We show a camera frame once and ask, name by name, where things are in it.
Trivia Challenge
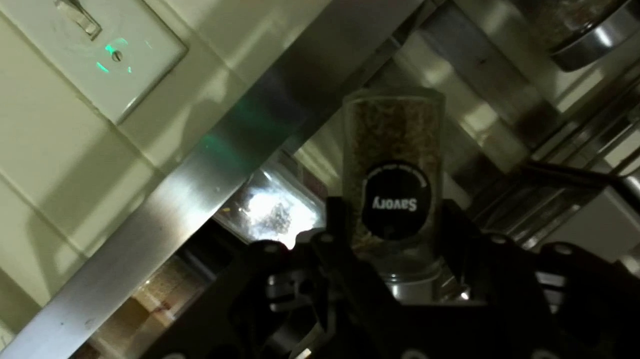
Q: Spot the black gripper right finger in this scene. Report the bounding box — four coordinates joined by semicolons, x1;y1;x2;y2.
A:
405;201;640;359

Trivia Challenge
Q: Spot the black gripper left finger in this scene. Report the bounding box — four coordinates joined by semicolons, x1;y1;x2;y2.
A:
142;197;401;359

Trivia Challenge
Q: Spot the glass spice jar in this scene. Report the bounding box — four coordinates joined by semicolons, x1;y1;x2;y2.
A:
343;87;444;304

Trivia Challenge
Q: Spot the metal spice rack shelf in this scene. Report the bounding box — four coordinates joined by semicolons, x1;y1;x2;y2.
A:
3;0;639;359

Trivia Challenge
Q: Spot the white light switch plate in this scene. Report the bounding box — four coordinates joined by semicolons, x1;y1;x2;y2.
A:
0;0;187;123

